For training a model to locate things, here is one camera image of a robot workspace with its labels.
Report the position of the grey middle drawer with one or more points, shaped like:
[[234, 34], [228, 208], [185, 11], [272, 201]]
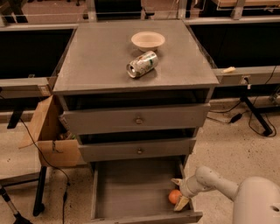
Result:
[[137, 149]]

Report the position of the brown cardboard box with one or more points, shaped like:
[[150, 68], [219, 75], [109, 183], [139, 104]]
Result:
[[45, 130]]

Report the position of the small beige foam piece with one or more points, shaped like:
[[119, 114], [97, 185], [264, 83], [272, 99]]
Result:
[[228, 70]]

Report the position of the grey top drawer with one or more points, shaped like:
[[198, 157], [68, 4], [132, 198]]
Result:
[[112, 120]]

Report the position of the grey open bottom drawer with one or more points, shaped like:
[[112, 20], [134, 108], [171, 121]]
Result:
[[136, 192]]

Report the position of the black tripod leg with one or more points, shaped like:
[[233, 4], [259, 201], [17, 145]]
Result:
[[19, 218]]

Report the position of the beige bowl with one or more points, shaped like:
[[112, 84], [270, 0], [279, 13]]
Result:
[[148, 40]]

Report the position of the black table leg left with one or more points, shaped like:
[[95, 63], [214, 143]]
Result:
[[39, 207]]

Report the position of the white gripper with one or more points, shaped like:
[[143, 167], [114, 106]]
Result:
[[186, 187]]

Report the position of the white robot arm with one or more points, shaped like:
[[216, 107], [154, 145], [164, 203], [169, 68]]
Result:
[[256, 199]]

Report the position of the orange fruit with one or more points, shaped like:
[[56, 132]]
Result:
[[174, 195]]

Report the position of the crushed silver soda can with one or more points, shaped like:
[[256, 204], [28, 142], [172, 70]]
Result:
[[142, 65]]

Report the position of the grey drawer cabinet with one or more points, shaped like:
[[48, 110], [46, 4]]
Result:
[[93, 75]]

